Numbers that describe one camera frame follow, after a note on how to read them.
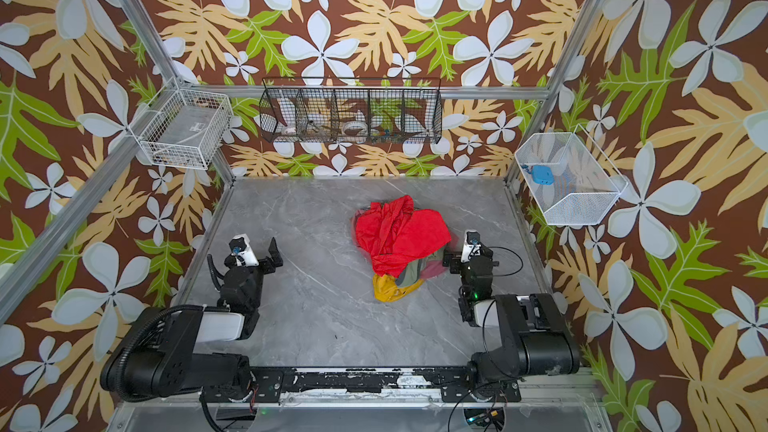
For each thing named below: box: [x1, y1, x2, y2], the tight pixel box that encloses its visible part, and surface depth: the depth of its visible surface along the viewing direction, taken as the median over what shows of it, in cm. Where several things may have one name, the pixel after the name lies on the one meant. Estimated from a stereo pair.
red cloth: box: [356, 195, 452, 278], surface depth 88 cm
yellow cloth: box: [373, 274, 424, 302], surface depth 88 cm
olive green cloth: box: [396, 251, 438, 288], surface depth 86 cm
